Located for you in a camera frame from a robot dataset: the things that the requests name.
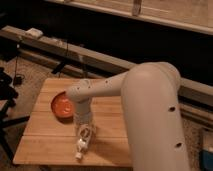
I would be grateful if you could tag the black tripod stand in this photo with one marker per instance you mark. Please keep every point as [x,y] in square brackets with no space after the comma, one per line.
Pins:
[8,94]

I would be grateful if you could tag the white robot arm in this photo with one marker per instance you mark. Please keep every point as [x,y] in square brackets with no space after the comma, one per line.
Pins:
[149,97]

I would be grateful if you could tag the long grey baseboard rail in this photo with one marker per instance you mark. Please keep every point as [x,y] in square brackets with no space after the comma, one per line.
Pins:
[198,108]

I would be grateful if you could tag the clear plastic bottle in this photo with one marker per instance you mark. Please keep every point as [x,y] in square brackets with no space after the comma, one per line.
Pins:
[83,145]

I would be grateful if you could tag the blue white container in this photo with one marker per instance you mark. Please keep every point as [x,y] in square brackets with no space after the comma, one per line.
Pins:
[206,152]

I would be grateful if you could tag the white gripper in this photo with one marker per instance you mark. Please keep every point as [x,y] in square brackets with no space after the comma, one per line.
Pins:
[83,115]

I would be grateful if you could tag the small white box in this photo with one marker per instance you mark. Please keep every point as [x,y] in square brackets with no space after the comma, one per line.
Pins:
[34,32]

